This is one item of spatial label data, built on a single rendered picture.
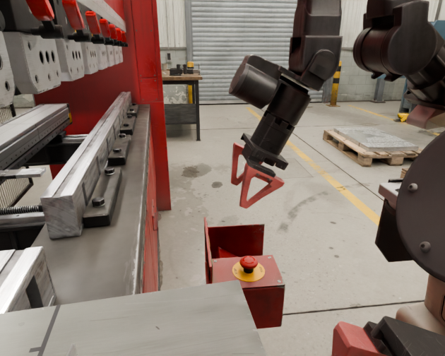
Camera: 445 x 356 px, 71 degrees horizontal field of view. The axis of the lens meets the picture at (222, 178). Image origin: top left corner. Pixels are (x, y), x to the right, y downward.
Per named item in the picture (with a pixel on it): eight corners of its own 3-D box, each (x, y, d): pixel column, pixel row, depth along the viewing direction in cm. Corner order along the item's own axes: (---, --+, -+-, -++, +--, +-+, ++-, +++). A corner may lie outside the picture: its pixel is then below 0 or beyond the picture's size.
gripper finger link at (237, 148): (221, 188, 55) (246, 141, 53) (217, 173, 62) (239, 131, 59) (253, 201, 57) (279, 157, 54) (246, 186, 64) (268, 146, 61)
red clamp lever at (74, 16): (77, -4, 54) (91, 37, 63) (51, -6, 53) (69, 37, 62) (77, 3, 54) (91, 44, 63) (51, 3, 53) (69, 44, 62)
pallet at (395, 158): (429, 164, 360) (431, 152, 355) (362, 167, 354) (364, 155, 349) (374, 138, 471) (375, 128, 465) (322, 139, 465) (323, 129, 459)
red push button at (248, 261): (258, 278, 67) (260, 264, 66) (241, 280, 67) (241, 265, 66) (255, 266, 71) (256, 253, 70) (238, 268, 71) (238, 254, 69)
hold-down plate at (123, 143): (125, 164, 104) (124, 156, 103) (108, 166, 103) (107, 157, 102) (131, 140, 132) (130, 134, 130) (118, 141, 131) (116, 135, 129)
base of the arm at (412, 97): (500, 66, 47) (439, 63, 58) (472, 30, 44) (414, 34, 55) (456, 113, 49) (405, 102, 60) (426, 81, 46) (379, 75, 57)
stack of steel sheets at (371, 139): (418, 150, 364) (419, 145, 362) (367, 152, 359) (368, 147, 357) (374, 130, 455) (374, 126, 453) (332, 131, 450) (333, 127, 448)
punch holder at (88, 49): (90, 74, 78) (78, -1, 72) (53, 75, 77) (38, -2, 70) (99, 70, 92) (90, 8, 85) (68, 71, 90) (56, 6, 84)
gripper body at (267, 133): (249, 157, 48) (273, 115, 46) (238, 140, 58) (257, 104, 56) (284, 174, 50) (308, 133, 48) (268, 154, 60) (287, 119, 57)
